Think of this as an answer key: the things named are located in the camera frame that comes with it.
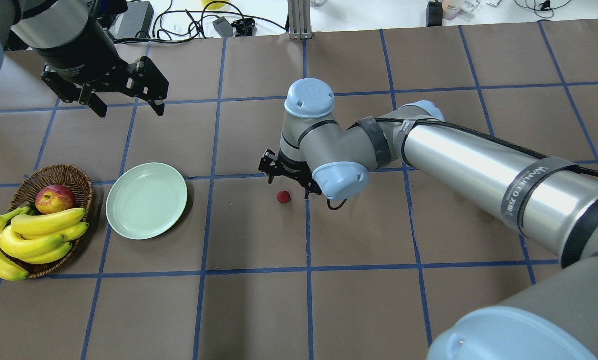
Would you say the light green plate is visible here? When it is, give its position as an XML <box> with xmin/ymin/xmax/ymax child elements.
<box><xmin>105</xmin><ymin>162</ymin><xmax>188</xmax><ymax>240</ymax></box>

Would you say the paper cup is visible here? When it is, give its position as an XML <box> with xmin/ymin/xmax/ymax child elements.
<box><xmin>441</xmin><ymin>0</ymin><xmax>465</xmax><ymax>21</ymax></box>

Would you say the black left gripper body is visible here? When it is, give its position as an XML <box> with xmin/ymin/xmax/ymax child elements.
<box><xmin>31</xmin><ymin>17</ymin><xmax>129</xmax><ymax>97</ymax></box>

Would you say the black power adapter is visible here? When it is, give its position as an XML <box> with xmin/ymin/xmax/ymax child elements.
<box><xmin>109</xmin><ymin>1</ymin><xmax>153</xmax><ymax>40</ymax></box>

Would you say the red apple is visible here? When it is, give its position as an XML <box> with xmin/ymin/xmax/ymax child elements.
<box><xmin>34</xmin><ymin>184</ymin><xmax>76</xmax><ymax>215</ymax></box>

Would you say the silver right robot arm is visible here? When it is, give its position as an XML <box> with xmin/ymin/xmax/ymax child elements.
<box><xmin>258</xmin><ymin>78</ymin><xmax>598</xmax><ymax>360</ymax></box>

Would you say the red strawberry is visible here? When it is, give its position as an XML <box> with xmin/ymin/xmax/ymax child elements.
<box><xmin>276</xmin><ymin>190</ymin><xmax>292</xmax><ymax>205</ymax></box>

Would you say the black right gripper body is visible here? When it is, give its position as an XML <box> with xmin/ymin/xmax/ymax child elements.
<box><xmin>258</xmin><ymin>149</ymin><xmax>313</xmax><ymax>187</ymax></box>

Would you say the woven wicker basket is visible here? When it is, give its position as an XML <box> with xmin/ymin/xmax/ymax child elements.
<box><xmin>8</xmin><ymin>164</ymin><xmax>94</xmax><ymax>279</ymax></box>

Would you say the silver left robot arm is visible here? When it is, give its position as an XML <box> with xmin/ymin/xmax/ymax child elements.
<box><xmin>0</xmin><ymin>0</ymin><xmax>169</xmax><ymax>117</ymax></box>

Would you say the aluminium frame post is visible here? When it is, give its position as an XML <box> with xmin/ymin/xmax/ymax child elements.
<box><xmin>287</xmin><ymin>0</ymin><xmax>313</xmax><ymax>40</ymax></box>

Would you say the yellow banana bunch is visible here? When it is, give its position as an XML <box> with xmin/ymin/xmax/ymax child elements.
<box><xmin>0</xmin><ymin>206</ymin><xmax>89</xmax><ymax>281</ymax></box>

